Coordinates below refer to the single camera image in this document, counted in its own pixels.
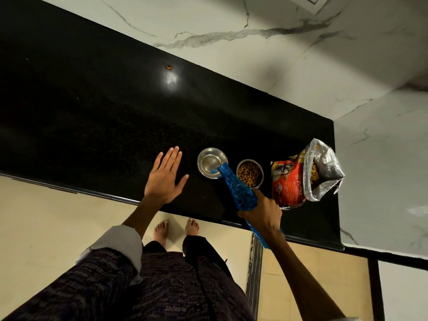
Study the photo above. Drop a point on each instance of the person's right hand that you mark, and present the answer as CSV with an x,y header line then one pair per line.
x,y
266,213

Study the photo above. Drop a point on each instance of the brown kibble in bowl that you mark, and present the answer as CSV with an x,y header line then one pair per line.
x,y
249,173

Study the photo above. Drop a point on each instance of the person's left foot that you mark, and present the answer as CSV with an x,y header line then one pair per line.
x,y
161,232

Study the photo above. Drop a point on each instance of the person's left thumb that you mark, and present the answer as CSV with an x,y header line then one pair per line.
x,y
183,183

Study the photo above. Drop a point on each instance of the black trousers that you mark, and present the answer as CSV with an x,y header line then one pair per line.
x,y
200,250

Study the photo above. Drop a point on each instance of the empty steel bowl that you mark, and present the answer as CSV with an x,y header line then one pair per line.
x,y
210,160

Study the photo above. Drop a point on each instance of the blue plastic water bottle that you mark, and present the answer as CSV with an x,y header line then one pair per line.
x,y
239,190

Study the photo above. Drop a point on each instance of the person's left middle finger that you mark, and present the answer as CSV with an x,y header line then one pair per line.
x,y
172,157

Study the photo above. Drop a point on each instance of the red dog food bag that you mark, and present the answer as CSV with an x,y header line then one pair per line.
x,y
289,183

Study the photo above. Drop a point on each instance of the person's foot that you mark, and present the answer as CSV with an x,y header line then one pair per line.
x,y
161,232
192,227

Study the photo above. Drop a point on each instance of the person's left hand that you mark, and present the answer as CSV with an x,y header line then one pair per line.
x,y
162,183

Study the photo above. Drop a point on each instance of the steel bowl with kibble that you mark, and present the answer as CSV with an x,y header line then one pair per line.
x,y
260,178

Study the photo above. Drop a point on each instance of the person's left little finger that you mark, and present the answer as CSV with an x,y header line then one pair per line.
x,y
158,160

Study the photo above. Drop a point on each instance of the person's right foot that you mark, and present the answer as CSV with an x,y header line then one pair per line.
x,y
192,227

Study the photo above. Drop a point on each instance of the person's left forearm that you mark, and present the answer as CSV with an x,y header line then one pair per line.
x,y
142,213

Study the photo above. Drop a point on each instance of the person's right forearm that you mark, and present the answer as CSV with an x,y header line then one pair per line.
x,y
301,280

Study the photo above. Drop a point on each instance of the person's right fingers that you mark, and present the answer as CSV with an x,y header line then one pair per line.
x,y
256,197

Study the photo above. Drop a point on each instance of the brown kibble in bag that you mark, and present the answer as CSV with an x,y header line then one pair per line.
x,y
314,173

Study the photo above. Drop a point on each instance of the dark patterned shirt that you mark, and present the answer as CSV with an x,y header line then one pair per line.
x,y
100,284

